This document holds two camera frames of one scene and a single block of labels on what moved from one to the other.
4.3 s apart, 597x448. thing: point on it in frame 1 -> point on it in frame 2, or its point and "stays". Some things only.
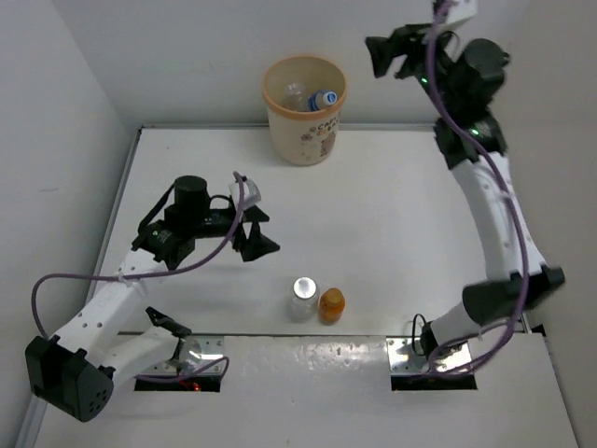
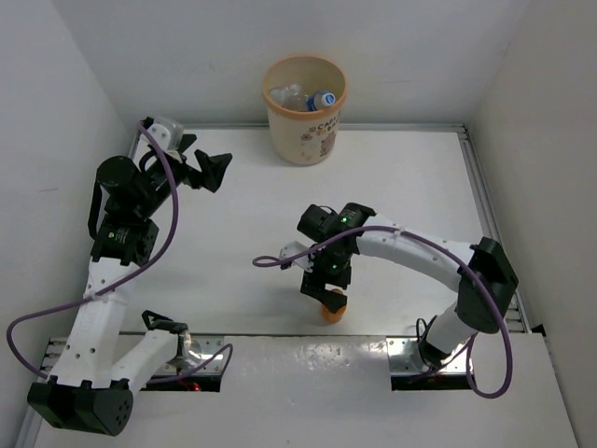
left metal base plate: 194,351 stays
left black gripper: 256,243 -> 210,166
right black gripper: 382,50 -> 312,282
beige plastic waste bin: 303,137 stays
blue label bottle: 319,99 stays
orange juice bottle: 331,306 stays
